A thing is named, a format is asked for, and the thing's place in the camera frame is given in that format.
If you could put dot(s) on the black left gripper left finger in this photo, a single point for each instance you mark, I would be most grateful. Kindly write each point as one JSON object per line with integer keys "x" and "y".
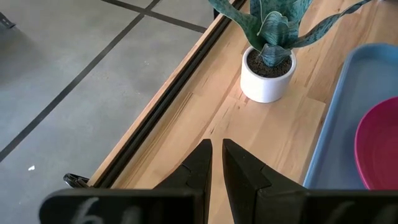
{"x": 194, "y": 174}

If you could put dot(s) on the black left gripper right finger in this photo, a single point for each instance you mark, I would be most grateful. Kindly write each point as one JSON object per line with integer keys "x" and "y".
{"x": 242, "y": 180}

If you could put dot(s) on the red bowl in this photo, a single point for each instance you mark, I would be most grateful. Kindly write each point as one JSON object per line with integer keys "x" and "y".
{"x": 379, "y": 146}

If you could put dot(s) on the blue plastic tray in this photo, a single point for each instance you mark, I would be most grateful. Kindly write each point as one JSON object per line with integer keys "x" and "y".
{"x": 348, "y": 130}

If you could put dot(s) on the snake plant in white pot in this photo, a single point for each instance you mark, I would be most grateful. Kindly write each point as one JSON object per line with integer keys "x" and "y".
{"x": 264, "y": 87}

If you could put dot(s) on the black metal clamp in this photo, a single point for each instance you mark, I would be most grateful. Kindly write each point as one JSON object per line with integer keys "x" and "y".
{"x": 74, "y": 180}

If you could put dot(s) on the white paper scrap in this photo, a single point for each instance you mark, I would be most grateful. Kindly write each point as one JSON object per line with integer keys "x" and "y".
{"x": 31, "y": 168}

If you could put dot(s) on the black object on floor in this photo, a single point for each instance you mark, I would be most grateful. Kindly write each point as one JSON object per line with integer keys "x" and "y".
{"x": 5, "y": 21}

